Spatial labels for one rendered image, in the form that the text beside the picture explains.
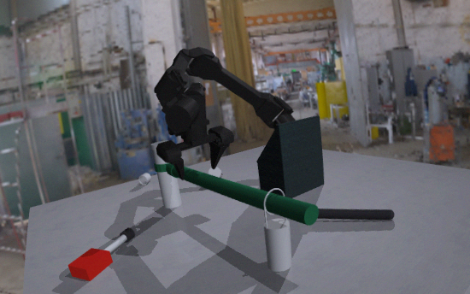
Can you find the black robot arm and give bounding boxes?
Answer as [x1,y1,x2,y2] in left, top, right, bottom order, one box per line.
[154,47,295,137]

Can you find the green cylinder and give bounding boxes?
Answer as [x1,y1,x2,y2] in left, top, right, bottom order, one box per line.
[184,167,319,226]

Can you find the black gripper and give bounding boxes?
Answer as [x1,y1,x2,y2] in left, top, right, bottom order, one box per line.
[156,115,234,180]

